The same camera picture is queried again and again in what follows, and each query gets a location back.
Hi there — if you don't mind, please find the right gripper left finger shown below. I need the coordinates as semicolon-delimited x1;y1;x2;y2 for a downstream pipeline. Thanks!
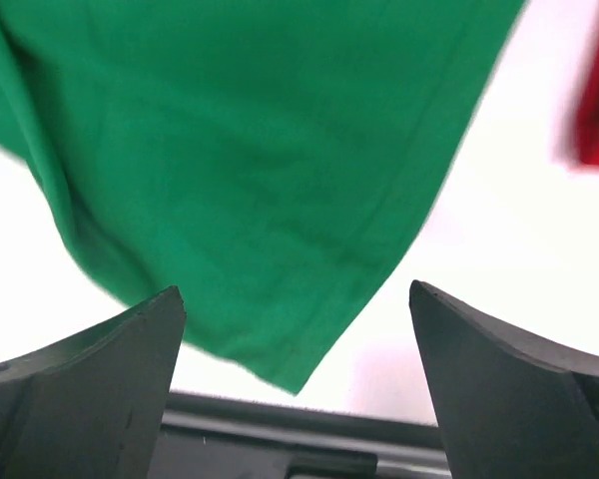
0;286;186;478

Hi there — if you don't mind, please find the green t shirt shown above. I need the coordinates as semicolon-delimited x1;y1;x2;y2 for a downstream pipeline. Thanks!
0;1;521;393

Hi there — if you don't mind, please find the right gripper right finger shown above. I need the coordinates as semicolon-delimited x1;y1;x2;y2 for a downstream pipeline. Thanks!
409;281;599;479

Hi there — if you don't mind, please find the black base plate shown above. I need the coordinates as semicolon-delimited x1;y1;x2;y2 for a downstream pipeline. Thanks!
148;393;451;479

